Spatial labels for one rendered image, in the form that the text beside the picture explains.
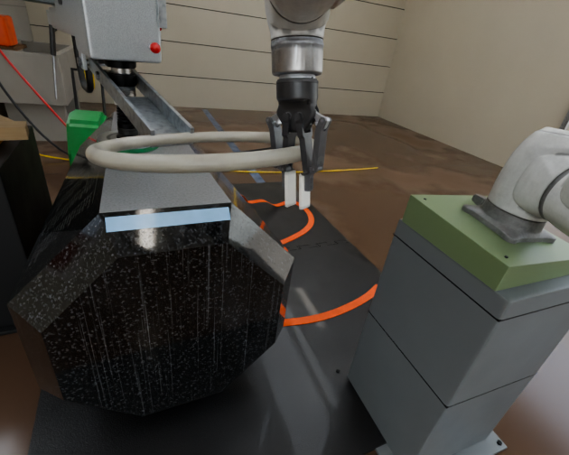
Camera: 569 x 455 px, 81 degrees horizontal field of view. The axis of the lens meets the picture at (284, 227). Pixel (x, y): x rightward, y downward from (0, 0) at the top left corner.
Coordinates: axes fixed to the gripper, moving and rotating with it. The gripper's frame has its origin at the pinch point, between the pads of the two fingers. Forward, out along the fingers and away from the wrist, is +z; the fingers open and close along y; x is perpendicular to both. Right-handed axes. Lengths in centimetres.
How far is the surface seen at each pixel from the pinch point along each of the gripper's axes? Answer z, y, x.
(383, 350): 67, -6, -45
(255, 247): 24.4, 26.3, -15.9
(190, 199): 8.5, 39.7, -4.4
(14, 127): -10, 127, 7
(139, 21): -41, 70, -16
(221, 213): 12.3, 31.2, -8.1
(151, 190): 6, 51, 0
